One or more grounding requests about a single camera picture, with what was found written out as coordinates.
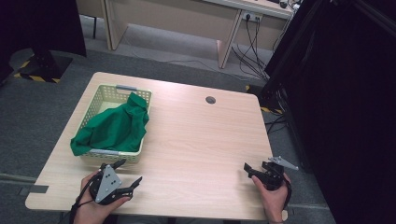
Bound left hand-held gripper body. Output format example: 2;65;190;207
89;163;134;206

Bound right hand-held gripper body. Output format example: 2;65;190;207
251;156;299;191

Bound green dinosaur print t-shirt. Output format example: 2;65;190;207
70;91;150;157

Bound pale green perforated plastic basket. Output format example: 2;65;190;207
70;83;153;165

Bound person's right hand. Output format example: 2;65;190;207
251;172;292;223

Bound person's left hand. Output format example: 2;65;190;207
73;171;132;224

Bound yellow black hazard tape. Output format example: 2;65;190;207
261;105;284;116

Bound grey floor tape patch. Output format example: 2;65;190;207
18;184;50;197

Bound large black curtain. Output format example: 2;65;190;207
264;0;396;224

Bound black stand base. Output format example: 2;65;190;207
13;49;75;84

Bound white power socket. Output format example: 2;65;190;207
242;10;263;22

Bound beige wooden desk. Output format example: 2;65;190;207
75;0;295;70

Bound black curtain beside stand base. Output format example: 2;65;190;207
0;0;88;87

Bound right hand-held gripper cable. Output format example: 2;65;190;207
281;176;293;210

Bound hand-held gripper cable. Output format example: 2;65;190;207
68;174;104;224
281;176;293;210

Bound left hand-held gripper cable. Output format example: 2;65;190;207
68;174;104;224

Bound black floor cable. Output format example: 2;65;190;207
264;114;289;135

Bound grey floor cable cover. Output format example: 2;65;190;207
0;173;38;185

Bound black power cable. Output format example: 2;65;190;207
232;14;269;80
239;16;271;81

